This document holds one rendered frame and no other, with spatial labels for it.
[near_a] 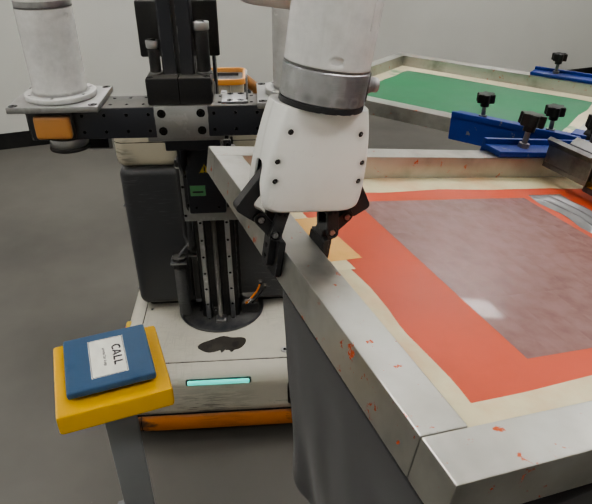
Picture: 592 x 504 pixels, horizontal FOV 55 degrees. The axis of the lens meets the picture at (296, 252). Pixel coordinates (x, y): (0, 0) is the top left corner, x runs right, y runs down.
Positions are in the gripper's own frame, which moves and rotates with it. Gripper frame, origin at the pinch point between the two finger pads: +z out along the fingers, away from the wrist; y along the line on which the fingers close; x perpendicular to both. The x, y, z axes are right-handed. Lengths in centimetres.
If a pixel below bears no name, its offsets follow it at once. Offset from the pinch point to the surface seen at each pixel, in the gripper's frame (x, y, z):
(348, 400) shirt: 2.1, -9.1, 19.7
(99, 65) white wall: -380, -13, 64
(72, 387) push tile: -7.8, 21.2, 20.5
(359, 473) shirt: 5.9, -10.6, 28.4
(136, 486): -9.7, 13.6, 41.7
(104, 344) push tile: -14.1, 17.1, 19.9
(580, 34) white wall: -380, -440, 5
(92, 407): -5.6, 19.2, 22.0
